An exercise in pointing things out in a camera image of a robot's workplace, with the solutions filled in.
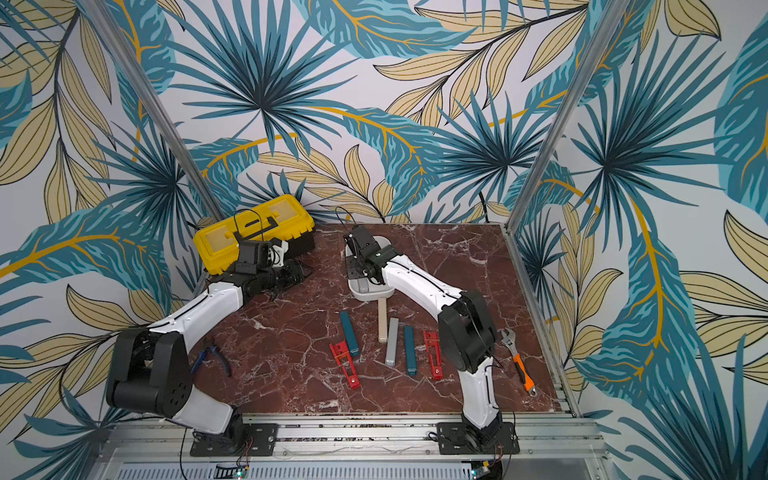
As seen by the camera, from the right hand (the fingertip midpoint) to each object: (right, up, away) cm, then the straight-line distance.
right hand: (357, 262), depth 91 cm
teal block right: (+16, -25, -4) cm, 30 cm away
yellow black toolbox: (-25, +14, +7) cm, 30 cm away
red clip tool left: (-5, -26, -3) cm, 26 cm away
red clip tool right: (+23, -25, -3) cm, 34 cm away
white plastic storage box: (+2, -7, -5) cm, 9 cm away
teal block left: (-2, -21, -1) cm, 21 cm away
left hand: (-14, -3, -4) cm, 15 cm away
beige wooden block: (+8, -17, +1) cm, 19 cm away
